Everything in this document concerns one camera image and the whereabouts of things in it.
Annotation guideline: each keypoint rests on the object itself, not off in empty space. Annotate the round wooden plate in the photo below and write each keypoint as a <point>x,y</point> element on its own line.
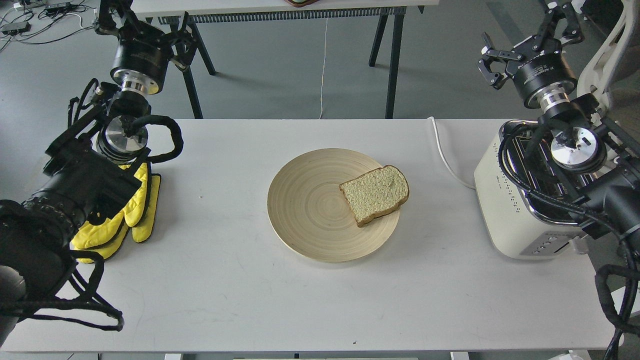
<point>311,216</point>

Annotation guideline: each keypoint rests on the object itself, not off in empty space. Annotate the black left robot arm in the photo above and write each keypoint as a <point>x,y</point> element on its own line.
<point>92,174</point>

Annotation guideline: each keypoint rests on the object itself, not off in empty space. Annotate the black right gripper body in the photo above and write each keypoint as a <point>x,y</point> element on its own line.
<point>543,71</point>

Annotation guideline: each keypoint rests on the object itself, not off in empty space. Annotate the cream white toaster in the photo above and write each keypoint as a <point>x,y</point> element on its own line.
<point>521,227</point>

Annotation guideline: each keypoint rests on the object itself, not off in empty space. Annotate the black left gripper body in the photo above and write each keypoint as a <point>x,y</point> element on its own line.
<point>143,61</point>

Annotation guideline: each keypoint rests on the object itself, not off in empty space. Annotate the background trestle table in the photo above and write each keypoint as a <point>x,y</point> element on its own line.
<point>168,12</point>

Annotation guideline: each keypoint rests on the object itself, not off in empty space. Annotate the brown object on background table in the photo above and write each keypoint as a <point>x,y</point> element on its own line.
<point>300,3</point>

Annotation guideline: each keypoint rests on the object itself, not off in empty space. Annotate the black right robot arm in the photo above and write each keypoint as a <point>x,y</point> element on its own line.
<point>573,173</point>

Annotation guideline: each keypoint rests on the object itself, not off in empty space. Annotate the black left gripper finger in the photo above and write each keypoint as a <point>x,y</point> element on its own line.
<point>105,23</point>
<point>182,42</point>

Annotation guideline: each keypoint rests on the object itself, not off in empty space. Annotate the yellow oven glove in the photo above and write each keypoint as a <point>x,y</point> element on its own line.
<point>136,218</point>

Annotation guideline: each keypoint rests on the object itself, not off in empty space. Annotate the slice of bread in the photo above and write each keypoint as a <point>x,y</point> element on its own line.
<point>375,194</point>

